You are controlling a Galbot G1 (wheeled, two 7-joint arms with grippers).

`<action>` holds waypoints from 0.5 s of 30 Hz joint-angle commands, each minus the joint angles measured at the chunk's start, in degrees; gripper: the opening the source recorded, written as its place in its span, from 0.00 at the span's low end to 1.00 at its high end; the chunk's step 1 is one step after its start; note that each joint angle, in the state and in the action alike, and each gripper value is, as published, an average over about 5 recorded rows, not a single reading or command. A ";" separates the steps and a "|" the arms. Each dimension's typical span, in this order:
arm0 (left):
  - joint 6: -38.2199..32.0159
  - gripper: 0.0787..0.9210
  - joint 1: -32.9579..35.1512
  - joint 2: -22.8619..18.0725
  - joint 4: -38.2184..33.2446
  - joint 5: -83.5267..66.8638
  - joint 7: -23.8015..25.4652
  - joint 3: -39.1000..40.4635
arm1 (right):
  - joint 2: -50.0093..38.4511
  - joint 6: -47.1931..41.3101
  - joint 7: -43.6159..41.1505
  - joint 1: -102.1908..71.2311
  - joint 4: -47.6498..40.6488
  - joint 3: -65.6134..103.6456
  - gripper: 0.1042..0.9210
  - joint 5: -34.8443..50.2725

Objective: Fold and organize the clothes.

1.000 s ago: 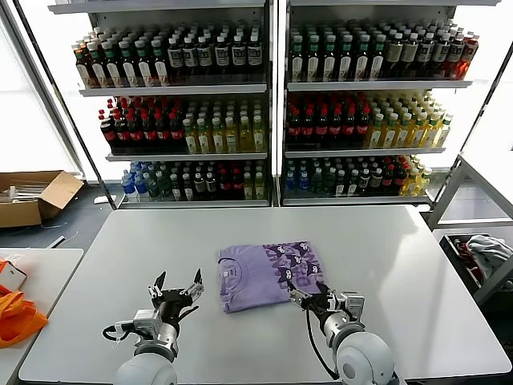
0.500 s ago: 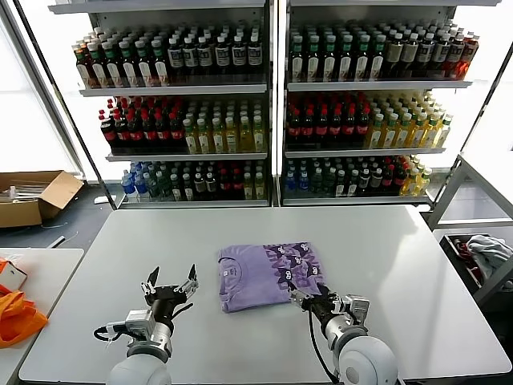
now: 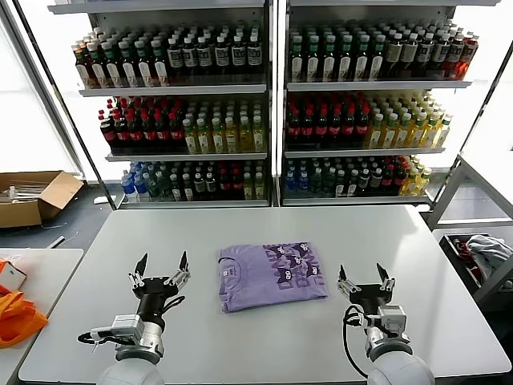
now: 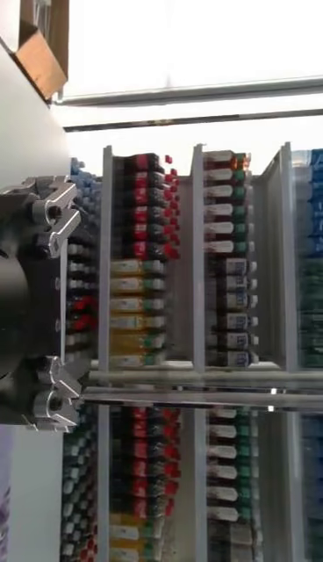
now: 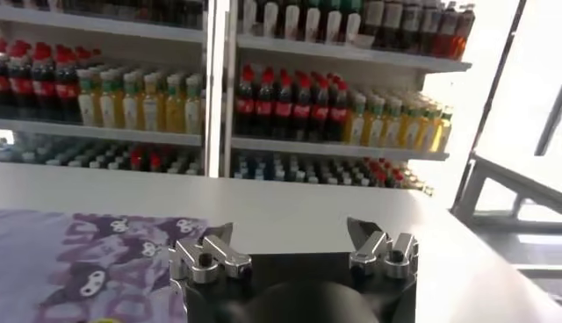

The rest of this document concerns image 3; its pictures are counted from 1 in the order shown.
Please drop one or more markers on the grey window frame post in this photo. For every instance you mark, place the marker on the grey window frame post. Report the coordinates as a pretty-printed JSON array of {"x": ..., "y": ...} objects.
[{"x": 45, "y": 99}]

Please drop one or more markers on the blue water bottle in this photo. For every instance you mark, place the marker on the blue water bottle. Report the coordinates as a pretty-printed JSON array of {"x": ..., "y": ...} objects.
[
  {"x": 301, "y": 181},
  {"x": 288, "y": 181},
  {"x": 140, "y": 187},
  {"x": 126, "y": 187}
]

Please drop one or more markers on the grey metal frame table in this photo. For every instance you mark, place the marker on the grey metal frame table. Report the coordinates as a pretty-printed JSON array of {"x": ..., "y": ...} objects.
[{"x": 448, "y": 191}]

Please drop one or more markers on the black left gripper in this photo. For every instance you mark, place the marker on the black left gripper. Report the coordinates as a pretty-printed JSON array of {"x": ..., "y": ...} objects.
[{"x": 154, "y": 294}]

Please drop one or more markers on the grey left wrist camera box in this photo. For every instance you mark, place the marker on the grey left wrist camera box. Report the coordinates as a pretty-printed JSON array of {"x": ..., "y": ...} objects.
[{"x": 126, "y": 325}]

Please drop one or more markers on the grey garment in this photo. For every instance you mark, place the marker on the grey garment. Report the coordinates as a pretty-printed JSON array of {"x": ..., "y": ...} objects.
[{"x": 487, "y": 250}]

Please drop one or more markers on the dark bottle white cap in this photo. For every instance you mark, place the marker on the dark bottle white cap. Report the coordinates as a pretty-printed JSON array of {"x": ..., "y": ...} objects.
[
  {"x": 175, "y": 189},
  {"x": 339, "y": 183},
  {"x": 186, "y": 189},
  {"x": 351, "y": 183}
]

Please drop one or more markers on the white side table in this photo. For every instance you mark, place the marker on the white side table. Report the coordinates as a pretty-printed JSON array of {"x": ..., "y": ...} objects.
[{"x": 56, "y": 276}]

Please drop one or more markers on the small cola bottle red label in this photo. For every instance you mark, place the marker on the small cola bottle red label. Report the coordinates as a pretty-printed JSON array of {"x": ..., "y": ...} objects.
[
  {"x": 223, "y": 183},
  {"x": 398, "y": 175},
  {"x": 236, "y": 183},
  {"x": 386, "y": 177}
]

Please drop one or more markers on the pale green drink bottle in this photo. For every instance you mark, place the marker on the pale green drink bottle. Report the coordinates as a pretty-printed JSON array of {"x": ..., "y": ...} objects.
[
  {"x": 258, "y": 187},
  {"x": 247, "y": 187}
]

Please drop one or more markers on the small white flat object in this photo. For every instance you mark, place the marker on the small white flat object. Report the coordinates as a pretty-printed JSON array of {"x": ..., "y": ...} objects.
[{"x": 100, "y": 199}]

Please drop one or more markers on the green soda bottle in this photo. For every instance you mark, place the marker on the green soda bottle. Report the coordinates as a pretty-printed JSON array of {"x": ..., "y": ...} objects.
[
  {"x": 315, "y": 181},
  {"x": 153, "y": 187},
  {"x": 328, "y": 181}
]

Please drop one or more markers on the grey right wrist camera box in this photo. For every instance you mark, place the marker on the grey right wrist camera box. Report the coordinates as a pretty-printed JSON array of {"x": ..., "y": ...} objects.
[{"x": 393, "y": 318}]

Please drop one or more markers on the dark drink bottle grey label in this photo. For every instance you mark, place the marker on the dark drink bottle grey label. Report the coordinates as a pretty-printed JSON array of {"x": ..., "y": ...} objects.
[
  {"x": 424, "y": 51},
  {"x": 220, "y": 55},
  {"x": 253, "y": 53},
  {"x": 237, "y": 55},
  {"x": 439, "y": 51},
  {"x": 189, "y": 55},
  {"x": 204, "y": 55},
  {"x": 174, "y": 55}
]

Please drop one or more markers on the yellow juice bottle white cap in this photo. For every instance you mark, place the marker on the yellow juice bottle white cap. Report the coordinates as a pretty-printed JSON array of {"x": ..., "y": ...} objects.
[
  {"x": 409, "y": 183},
  {"x": 422, "y": 181}
]

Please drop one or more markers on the dark bottle beige label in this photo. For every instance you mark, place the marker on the dark bottle beige label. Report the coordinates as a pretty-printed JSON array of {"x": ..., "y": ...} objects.
[
  {"x": 393, "y": 53},
  {"x": 408, "y": 53}
]

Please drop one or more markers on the orange cloth bag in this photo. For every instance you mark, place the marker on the orange cloth bag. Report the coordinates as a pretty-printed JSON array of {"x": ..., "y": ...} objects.
[{"x": 16, "y": 321}]

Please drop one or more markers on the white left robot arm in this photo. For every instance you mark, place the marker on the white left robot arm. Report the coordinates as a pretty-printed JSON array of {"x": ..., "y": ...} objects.
[{"x": 128, "y": 371}]

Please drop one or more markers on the white strips bundle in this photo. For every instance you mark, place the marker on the white strips bundle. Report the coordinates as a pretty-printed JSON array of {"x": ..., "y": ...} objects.
[{"x": 22, "y": 191}]

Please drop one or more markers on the black storage bin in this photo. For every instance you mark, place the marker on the black storage bin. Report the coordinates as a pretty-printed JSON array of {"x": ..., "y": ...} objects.
[{"x": 453, "y": 256}]

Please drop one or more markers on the small dark bottle grey label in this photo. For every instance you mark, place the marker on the small dark bottle grey label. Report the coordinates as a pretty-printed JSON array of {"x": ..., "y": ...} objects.
[
  {"x": 198, "y": 181},
  {"x": 362, "y": 179},
  {"x": 210, "y": 181},
  {"x": 374, "y": 179}
]

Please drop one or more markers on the brown cardboard box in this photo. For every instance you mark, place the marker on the brown cardboard box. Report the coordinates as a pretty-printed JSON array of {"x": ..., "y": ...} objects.
[{"x": 24, "y": 211}]

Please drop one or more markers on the cola bottle red cap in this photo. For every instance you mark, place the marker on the cola bottle red cap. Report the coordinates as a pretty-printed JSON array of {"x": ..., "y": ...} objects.
[
  {"x": 134, "y": 134},
  {"x": 320, "y": 129},
  {"x": 148, "y": 134},
  {"x": 175, "y": 133},
  {"x": 306, "y": 129},
  {"x": 361, "y": 128},
  {"x": 334, "y": 129},
  {"x": 106, "y": 133},
  {"x": 292, "y": 129},
  {"x": 161, "y": 134},
  {"x": 348, "y": 128},
  {"x": 120, "y": 134}
]

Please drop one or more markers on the purple t-shirt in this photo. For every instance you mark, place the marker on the purple t-shirt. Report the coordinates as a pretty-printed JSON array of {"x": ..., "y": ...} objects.
[{"x": 248, "y": 288}]

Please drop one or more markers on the short white stick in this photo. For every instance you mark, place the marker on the short white stick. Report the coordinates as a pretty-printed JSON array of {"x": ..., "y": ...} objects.
[{"x": 56, "y": 241}]

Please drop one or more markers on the thin black pole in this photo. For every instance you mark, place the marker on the thin black pole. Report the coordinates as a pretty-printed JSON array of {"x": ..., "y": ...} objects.
[{"x": 72, "y": 119}]

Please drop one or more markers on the red garment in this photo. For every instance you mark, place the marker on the red garment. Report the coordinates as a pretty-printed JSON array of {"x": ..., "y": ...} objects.
[{"x": 465, "y": 248}]

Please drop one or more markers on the grey metal shelf unit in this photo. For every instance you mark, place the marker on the grey metal shelf unit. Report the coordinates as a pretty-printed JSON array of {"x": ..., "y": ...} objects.
[
  {"x": 172, "y": 88},
  {"x": 376, "y": 84}
]

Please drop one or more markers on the orange drink bottle grey label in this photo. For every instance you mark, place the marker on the orange drink bottle grey label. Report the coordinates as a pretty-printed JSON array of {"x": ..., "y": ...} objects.
[
  {"x": 467, "y": 51},
  {"x": 453, "y": 53}
]

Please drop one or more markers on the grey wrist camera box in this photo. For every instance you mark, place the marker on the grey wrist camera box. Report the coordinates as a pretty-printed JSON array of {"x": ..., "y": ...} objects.
[
  {"x": 126, "y": 325},
  {"x": 393, "y": 318}
]

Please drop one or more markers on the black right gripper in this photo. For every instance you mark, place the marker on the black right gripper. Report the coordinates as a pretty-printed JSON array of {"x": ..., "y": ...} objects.
[{"x": 370, "y": 297}]

